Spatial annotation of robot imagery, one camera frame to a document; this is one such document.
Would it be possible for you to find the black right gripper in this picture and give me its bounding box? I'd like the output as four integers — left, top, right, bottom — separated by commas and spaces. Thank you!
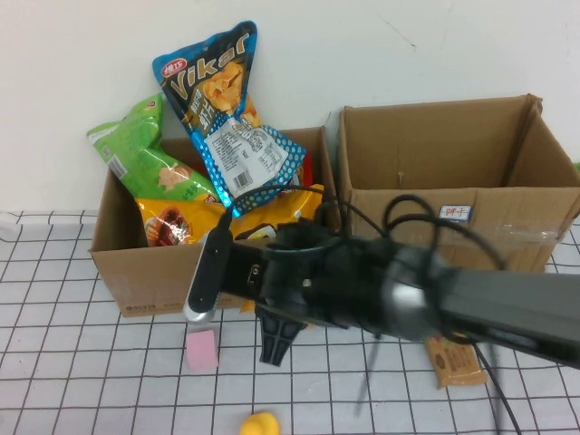
220, 216, 387, 367

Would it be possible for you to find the brown wafer bar packet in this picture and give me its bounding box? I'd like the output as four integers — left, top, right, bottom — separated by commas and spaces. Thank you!
423, 333, 489, 390

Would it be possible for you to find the blue Vikar shrimp chip bag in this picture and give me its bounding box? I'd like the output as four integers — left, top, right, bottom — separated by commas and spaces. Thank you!
151, 20, 307, 218

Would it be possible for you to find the large yellow snack bag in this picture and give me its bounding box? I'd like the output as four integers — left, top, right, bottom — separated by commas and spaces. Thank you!
134, 183, 325, 248

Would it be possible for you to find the red snack bag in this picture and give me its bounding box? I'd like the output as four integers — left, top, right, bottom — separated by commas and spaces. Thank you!
188, 152, 314, 188

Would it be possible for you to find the pink foam block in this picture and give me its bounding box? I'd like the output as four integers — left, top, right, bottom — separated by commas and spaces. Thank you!
185, 329, 219, 374

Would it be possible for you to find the yellow rubber duck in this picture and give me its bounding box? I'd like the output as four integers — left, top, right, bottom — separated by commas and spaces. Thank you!
238, 411, 280, 435

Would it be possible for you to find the cardboard box printed F2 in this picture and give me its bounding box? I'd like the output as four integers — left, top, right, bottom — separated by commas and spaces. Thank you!
88, 125, 342, 318

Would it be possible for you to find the white black-grid tablecloth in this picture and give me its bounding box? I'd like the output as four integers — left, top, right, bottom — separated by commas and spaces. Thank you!
0, 210, 580, 435

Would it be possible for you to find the white label red writing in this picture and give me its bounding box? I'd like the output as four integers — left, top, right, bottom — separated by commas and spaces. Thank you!
438, 204, 472, 223

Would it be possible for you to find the green chip bag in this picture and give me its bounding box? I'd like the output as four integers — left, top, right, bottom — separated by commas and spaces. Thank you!
85, 92, 221, 204

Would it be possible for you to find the taped cardboard box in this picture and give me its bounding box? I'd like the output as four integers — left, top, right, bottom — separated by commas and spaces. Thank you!
334, 93, 580, 276

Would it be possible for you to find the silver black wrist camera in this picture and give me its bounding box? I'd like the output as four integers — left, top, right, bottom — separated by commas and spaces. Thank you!
182, 225, 236, 325

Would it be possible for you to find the thin black camera cable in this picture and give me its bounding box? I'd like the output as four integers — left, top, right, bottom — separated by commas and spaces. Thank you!
219, 183, 391, 241

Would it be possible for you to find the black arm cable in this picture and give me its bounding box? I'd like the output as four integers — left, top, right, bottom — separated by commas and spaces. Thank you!
382, 193, 507, 273
470, 339, 522, 435

